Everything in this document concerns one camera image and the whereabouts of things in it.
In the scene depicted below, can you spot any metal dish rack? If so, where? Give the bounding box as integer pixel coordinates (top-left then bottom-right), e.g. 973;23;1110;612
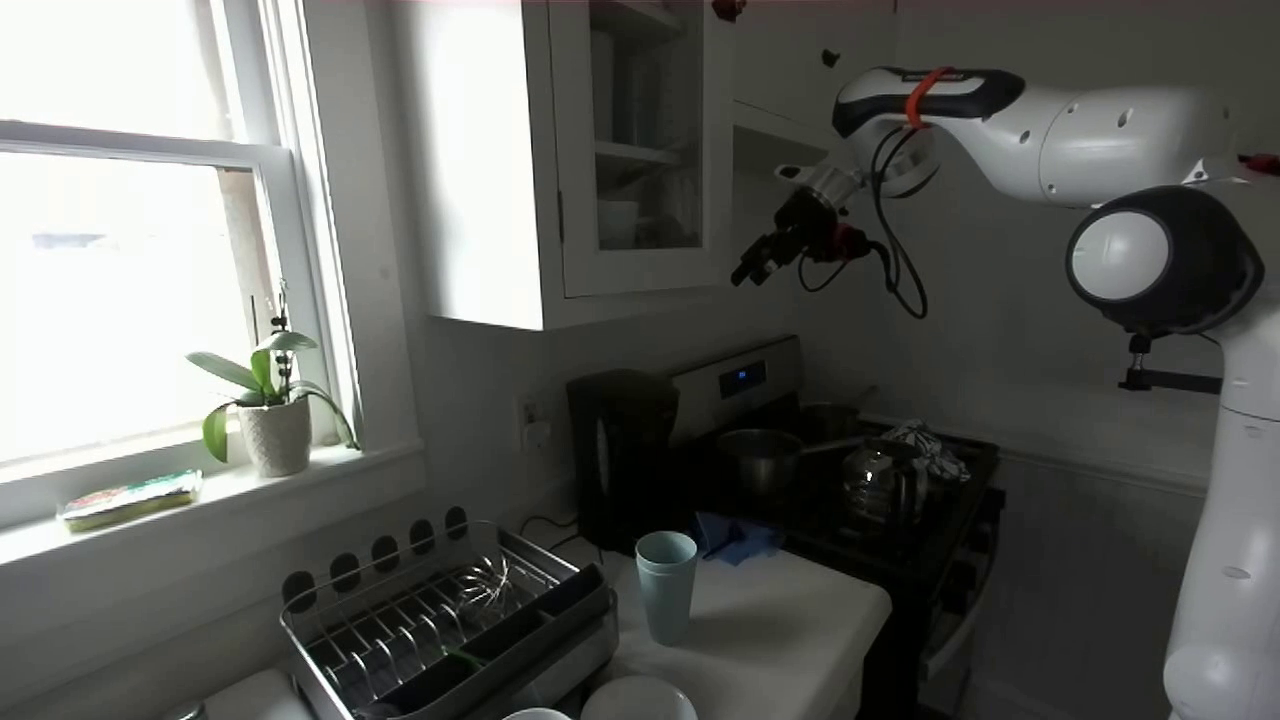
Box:
278;527;619;720

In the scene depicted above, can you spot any potted orchid plant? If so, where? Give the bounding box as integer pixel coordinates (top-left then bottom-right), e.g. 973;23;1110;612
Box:
189;308;354;476

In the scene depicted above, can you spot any green sponge on sill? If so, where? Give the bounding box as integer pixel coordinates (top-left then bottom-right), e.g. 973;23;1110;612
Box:
61;471;199;530

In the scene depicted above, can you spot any black electric kettle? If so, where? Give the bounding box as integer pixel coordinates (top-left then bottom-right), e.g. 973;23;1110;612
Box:
568;367;675;552

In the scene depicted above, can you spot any window frame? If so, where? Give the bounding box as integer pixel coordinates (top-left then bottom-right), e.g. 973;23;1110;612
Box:
0;0;416;564

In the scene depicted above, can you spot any dark cooking pot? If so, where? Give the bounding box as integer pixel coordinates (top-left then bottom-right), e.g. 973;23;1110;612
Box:
717;428;800;502

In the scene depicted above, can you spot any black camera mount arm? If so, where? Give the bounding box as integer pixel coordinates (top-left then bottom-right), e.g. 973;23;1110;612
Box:
1115;331;1227;400

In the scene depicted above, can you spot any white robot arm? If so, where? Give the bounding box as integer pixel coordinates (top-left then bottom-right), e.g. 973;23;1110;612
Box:
733;67;1280;720

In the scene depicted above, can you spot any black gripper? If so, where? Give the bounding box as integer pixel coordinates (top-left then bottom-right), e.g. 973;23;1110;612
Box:
733;186;851;285

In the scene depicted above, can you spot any black gas stove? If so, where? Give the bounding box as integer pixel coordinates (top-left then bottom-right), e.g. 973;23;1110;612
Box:
672;337;1002;720

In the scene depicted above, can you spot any light blue cup on counter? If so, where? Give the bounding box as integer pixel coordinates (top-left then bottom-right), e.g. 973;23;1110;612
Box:
636;530;701;644

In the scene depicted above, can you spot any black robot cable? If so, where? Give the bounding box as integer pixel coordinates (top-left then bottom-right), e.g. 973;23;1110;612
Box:
797;125;952;325

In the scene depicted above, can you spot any blue cloth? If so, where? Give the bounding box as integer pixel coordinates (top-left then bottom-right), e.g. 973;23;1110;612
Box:
697;512;780;564

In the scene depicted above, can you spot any white glass cabinet door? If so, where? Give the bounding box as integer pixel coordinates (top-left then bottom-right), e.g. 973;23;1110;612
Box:
549;0;733;294

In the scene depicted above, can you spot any white bowl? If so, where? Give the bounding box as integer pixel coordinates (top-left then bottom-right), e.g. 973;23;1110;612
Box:
579;675;701;720

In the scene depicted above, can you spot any white wall cabinet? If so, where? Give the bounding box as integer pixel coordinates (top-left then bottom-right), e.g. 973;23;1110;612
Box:
392;0;733;331

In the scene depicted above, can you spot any white wall outlet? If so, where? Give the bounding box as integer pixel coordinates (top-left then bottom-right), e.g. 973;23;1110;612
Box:
515;400;550;451

